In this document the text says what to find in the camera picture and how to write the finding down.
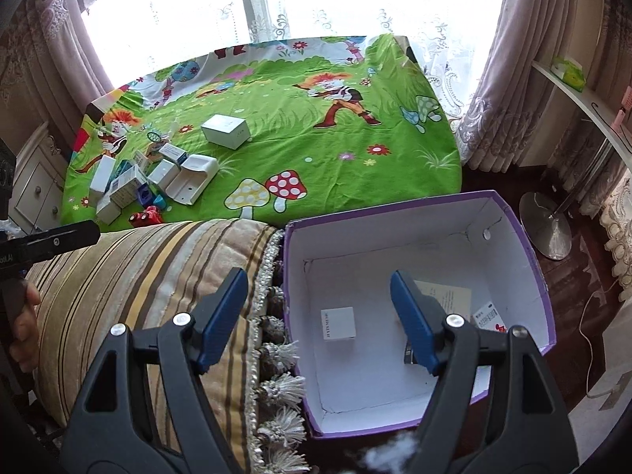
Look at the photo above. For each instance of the white bedside cabinet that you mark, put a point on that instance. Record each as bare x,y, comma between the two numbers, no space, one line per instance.
39,182

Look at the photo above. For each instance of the flat white square box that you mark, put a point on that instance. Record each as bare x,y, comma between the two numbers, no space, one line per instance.
163,173

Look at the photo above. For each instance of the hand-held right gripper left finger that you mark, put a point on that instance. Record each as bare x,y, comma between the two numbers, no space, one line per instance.
224,316

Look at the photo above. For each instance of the white curved shelf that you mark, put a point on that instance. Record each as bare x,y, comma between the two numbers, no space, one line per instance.
582,101

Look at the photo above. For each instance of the white lace sheer curtain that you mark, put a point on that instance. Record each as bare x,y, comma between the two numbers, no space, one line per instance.
345,0

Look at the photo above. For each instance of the small plain white box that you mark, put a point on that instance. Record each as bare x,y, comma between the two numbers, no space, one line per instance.
106,207

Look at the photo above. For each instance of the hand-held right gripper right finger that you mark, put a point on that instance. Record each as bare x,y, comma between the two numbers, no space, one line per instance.
414,316

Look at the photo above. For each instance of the red toy car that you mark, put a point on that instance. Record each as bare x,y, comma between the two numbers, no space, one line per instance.
145,217

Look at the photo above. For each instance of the small teal plastic piece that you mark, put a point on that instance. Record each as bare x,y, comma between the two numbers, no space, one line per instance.
159,201

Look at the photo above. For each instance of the white box with orange print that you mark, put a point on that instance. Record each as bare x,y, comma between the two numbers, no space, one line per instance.
143,159

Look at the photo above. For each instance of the white box with red print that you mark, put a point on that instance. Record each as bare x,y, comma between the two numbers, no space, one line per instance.
489,318

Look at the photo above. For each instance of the metal stand with round base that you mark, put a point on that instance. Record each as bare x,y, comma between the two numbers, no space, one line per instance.
543,222

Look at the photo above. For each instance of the long blue-striped medicine box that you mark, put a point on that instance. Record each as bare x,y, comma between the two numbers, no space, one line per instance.
173,152

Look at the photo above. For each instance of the striped tasselled cushion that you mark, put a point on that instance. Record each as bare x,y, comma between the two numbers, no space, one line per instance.
138,276

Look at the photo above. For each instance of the folded paper leaflet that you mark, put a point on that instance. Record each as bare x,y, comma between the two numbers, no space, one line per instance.
452,301

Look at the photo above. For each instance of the tall plain white box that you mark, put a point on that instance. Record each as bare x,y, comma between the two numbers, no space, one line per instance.
102,173

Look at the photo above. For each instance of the small white square box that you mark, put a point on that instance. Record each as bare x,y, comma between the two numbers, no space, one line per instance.
338,323

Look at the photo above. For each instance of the purple cardboard storage box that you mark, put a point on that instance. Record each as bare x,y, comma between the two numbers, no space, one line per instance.
375,252

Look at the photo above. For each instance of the green cartoon printed blanket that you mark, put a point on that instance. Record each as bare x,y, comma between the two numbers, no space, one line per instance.
306,158

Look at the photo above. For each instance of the blue plastic tray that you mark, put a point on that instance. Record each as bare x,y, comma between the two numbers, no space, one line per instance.
144,193

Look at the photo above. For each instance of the cream lace cloth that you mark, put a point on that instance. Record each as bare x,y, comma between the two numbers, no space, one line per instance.
617,227

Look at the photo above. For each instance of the green tissue pack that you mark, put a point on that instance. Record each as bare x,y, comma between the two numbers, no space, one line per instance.
568,71

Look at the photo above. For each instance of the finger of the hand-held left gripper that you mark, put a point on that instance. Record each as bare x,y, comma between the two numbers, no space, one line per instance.
64,238

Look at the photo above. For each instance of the person's left hand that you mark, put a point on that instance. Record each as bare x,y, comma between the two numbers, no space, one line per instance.
27,328

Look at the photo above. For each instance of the orange basketball hoop toy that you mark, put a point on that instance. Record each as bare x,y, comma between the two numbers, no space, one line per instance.
155,136

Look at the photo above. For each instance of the large white carton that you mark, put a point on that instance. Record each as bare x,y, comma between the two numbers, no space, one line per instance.
224,130

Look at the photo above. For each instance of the white plastic holder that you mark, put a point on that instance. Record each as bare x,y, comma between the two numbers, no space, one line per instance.
192,177

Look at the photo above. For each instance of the white medicine box blue print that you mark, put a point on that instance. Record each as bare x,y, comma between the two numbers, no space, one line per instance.
127,182

